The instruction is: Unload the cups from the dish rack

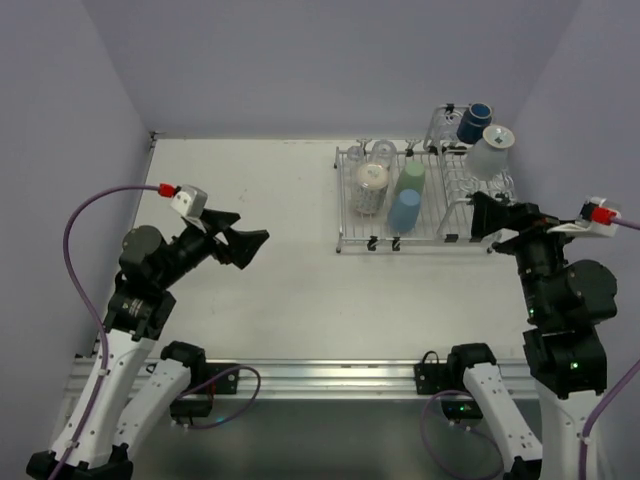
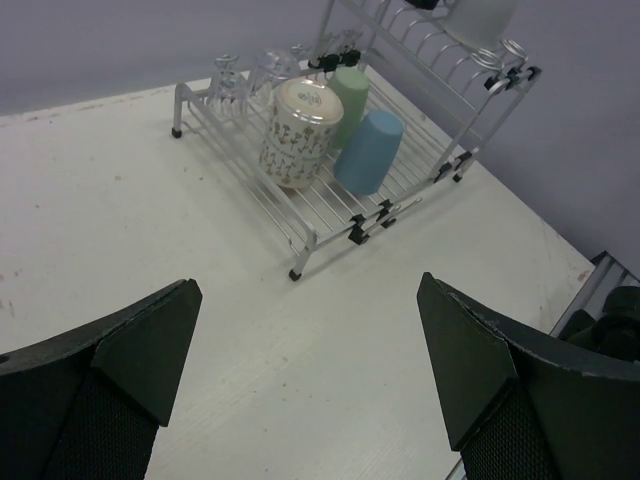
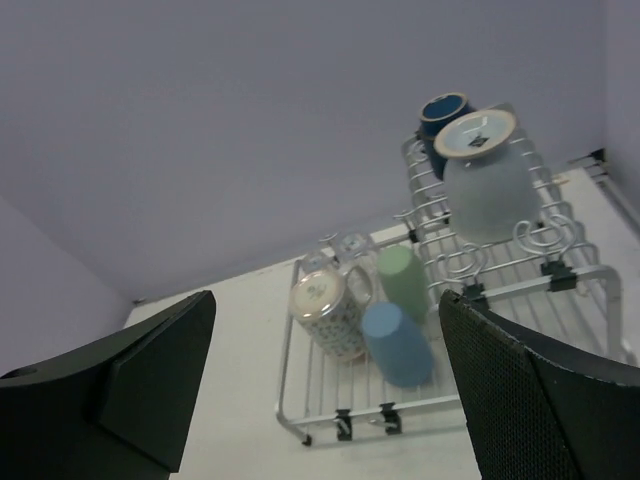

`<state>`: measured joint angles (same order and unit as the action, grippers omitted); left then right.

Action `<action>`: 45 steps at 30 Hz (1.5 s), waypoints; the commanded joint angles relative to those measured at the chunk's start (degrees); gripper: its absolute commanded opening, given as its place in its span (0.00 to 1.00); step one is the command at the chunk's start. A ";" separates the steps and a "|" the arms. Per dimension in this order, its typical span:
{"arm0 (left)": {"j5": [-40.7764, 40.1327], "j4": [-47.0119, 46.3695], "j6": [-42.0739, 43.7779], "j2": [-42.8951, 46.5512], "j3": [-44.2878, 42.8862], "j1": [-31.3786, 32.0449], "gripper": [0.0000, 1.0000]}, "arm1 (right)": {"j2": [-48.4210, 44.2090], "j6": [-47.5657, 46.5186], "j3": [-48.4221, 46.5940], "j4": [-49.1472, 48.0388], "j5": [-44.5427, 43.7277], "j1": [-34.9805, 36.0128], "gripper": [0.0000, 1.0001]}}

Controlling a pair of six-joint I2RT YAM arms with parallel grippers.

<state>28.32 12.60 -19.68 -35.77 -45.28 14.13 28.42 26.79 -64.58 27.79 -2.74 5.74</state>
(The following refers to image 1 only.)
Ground floral patterned mug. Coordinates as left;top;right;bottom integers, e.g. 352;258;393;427
352;163;389;215

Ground small clear glass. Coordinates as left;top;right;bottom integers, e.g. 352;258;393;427
346;145;365;163

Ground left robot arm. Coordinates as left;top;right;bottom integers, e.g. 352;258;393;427
26;210;269;479

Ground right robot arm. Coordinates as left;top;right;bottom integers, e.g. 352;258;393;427
413;191;626;479

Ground aluminium mounting rail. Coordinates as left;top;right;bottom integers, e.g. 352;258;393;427
64;357;546;401

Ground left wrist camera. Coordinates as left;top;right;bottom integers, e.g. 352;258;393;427
170;185;208;218

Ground grey footed mug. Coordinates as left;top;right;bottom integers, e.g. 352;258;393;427
464;124;516;181

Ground metal dish rack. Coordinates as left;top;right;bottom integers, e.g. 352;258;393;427
333;103;514;254

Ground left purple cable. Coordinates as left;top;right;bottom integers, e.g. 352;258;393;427
47;183;174;480

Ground green plastic cup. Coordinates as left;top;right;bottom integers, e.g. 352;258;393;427
394;161;426;196

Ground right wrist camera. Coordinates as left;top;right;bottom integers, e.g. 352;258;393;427
547;197;621;238

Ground dark blue cup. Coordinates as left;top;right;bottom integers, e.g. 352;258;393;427
456;102;493;144

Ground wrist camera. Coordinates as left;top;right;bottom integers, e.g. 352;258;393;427
170;185;208;218
547;197;621;238

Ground light blue plastic cup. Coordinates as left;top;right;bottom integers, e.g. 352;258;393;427
387;189;421;234

